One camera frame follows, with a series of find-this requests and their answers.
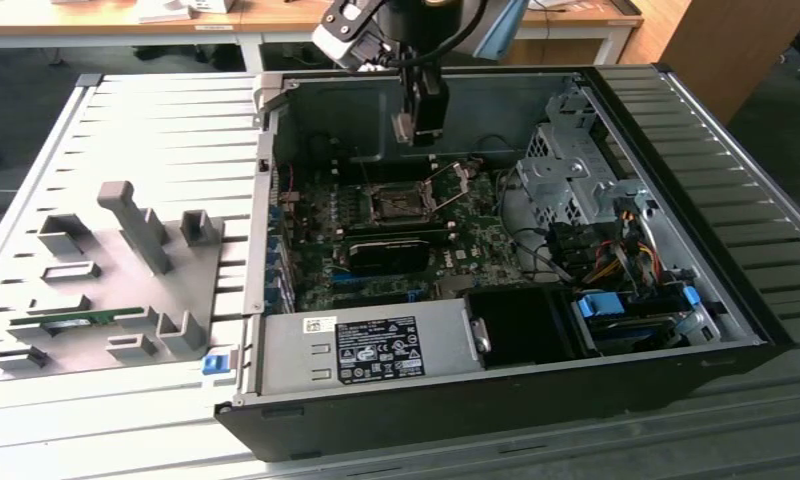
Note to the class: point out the green RAM stick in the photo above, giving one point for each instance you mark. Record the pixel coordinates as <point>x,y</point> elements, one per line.
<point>100,316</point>

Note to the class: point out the green motherboard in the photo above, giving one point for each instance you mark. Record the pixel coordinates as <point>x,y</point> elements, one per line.
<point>487,235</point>

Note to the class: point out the silver chipset heatsink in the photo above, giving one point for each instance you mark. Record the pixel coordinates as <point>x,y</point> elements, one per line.
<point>455,286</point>

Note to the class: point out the black power supply label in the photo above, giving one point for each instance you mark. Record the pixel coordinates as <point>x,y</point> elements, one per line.
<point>381,350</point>

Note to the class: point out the blue drive clip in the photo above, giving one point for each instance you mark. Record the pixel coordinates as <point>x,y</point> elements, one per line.
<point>690,297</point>

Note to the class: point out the black PC case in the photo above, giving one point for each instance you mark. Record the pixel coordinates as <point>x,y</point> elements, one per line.
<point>441,425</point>

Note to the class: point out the wooden cabinet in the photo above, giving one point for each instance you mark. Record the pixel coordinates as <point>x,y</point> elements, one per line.
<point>727,50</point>

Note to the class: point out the metal drive cage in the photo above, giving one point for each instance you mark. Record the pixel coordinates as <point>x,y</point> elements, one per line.
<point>553,192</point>

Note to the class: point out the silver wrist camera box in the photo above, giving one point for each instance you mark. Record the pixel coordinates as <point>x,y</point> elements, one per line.
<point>347,40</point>

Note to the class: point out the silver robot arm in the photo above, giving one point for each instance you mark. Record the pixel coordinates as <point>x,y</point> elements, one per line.
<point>507,30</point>

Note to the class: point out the blue disk carrier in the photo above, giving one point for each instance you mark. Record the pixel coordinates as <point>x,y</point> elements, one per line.
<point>601,306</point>

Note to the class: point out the white box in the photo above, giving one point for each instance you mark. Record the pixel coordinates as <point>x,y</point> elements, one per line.
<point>167,12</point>

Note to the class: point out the blue expansion slot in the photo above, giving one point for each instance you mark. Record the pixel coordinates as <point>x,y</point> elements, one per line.
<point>339,275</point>

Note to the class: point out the blue case latch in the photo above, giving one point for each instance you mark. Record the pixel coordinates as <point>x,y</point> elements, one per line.
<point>215,364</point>

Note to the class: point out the black power connector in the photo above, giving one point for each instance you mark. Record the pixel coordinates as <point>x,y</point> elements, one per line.
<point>570,242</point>

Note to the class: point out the black plastic fan shroud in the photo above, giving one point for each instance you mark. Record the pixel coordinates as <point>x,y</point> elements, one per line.
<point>517,325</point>

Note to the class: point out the silver power supply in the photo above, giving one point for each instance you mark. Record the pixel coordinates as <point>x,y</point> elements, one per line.
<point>287,350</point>

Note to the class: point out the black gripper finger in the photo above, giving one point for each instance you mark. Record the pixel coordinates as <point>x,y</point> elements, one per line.
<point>434,110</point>
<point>410,85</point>

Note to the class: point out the grey parts rack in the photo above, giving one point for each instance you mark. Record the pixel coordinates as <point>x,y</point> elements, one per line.
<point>187,280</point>

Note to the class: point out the black graphics card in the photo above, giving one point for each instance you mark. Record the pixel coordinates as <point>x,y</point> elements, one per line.
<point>387,257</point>

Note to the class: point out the wooden desk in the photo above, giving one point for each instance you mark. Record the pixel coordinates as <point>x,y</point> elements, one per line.
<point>187,25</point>
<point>574,22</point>

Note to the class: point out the CPU socket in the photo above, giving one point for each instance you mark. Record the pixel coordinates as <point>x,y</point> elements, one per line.
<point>401,195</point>

